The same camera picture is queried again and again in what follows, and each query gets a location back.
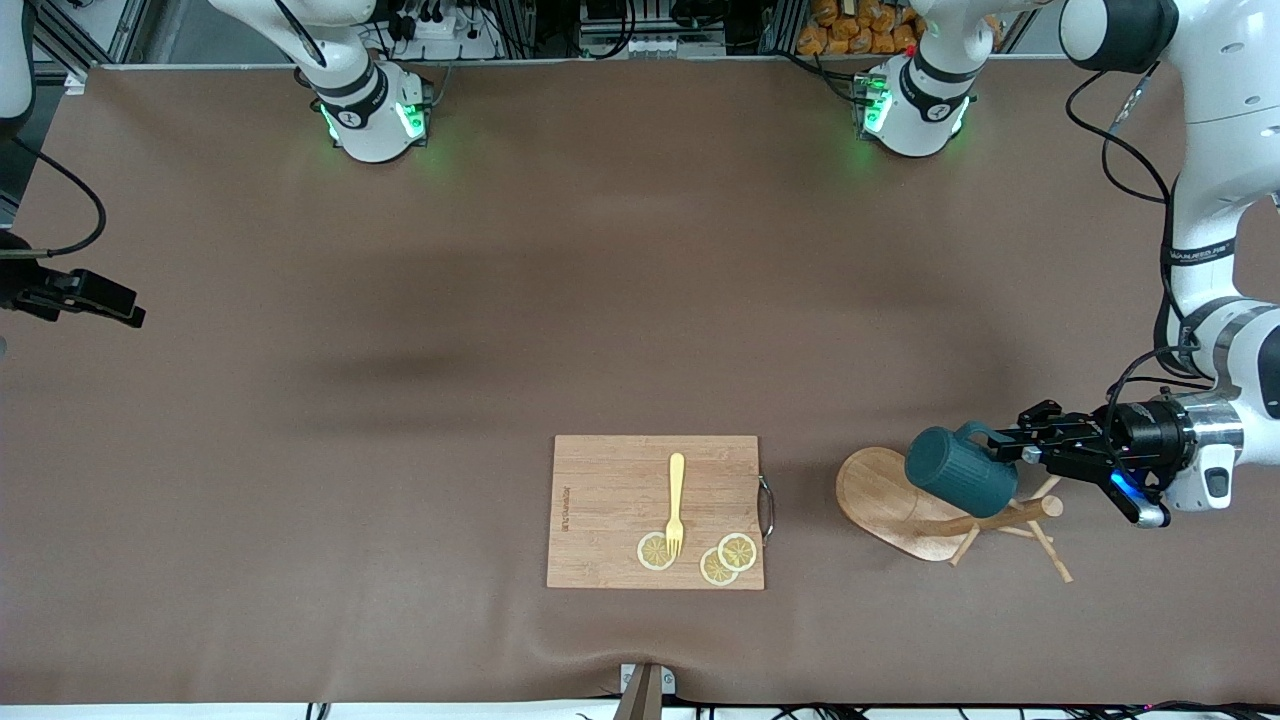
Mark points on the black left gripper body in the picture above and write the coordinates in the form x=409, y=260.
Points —
x=1146, y=430

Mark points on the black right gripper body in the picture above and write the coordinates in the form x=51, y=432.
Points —
x=30, y=292

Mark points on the dark teal ribbed mug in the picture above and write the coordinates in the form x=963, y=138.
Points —
x=955, y=475

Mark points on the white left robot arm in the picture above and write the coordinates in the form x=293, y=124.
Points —
x=1230, y=120

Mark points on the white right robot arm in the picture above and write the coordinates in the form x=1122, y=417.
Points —
x=370, y=110

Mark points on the wooden mug tree rack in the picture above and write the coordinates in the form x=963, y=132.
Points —
x=875, y=500

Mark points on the lemon slice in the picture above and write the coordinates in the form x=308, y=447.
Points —
x=652, y=553
x=713, y=570
x=740, y=551

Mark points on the yellow plastic fork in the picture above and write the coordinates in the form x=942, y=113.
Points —
x=676, y=490

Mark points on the brown table mat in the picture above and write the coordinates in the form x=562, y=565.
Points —
x=500, y=300

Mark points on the wooden cutting board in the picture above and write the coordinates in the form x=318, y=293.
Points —
x=610, y=510

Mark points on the white power strip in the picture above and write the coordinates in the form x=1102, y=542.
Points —
x=440, y=35

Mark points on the bag of orange snacks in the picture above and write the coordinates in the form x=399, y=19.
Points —
x=850, y=30

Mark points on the aluminium frame profile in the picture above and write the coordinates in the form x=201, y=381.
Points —
x=75, y=45

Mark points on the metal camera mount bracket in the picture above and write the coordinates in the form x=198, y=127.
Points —
x=645, y=690

